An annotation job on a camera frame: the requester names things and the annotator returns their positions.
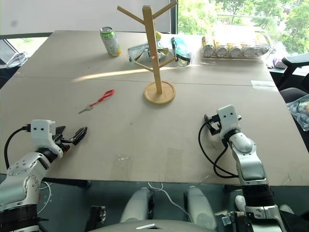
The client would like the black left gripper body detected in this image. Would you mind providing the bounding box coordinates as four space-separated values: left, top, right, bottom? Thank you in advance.
51 134 73 156

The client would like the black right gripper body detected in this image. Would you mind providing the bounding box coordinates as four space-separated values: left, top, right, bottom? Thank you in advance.
210 115 224 136

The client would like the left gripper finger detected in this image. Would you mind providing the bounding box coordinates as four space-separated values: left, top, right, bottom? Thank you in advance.
56 125 67 140
61 126 88 146

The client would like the silver yellow drink can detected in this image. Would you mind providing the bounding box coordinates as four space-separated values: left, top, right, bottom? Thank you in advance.
215 42 228 58
202 36 215 57
255 45 269 57
228 43 242 58
242 44 256 58

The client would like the white rounded robot leg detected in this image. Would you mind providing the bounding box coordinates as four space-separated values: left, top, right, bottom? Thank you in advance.
119 188 155 223
185 186 217 231

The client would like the wooden tree hanger stand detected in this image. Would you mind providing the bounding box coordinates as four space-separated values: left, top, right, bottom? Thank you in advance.
117 0 179 104

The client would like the clear can rack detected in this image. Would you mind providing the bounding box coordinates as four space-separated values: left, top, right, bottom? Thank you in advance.
200 30 277 61

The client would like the crumpled clear plastic bag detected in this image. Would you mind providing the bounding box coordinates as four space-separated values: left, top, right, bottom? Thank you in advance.
286 96 309 132

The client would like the purple small object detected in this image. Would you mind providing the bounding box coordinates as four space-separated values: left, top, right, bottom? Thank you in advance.
272 57 286 70

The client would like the black office chair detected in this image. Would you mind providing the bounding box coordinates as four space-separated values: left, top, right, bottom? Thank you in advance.
277 57 309 103

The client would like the green drink can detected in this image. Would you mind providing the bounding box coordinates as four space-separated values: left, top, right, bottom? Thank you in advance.
99 26 122 58

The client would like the grey robot torso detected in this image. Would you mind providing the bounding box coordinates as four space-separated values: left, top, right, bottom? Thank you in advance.
88 218 219 232

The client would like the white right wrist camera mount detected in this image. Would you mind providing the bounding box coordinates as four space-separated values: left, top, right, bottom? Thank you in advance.
216 104 242 139

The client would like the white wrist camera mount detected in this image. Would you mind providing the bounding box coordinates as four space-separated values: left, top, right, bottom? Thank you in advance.
30 119 64 155
216 104 242 139

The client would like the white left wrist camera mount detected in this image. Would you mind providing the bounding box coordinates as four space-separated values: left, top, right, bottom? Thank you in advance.
30 119 64 155

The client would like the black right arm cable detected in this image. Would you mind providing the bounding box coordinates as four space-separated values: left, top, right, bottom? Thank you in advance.
198 120 240 179

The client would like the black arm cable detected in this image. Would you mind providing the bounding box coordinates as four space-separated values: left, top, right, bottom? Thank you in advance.
4 124 32 170
198 120 240 179

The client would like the silver key with red strap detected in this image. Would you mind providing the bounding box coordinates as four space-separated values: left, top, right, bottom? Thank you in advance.
77 89 115 115

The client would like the thin white cable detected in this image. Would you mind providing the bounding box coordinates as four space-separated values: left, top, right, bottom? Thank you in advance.
37 180 53 214

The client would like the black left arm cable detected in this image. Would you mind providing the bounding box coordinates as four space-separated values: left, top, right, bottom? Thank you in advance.
4 124 32 170

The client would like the white floor cable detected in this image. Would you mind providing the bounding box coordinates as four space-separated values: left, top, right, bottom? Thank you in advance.
147 182 192 216

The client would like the white cable bundle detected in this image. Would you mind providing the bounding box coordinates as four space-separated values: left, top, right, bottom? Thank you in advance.
6 51 28 69

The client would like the dark window frame post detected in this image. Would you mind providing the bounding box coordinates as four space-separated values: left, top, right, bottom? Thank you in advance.
168 0 180 35

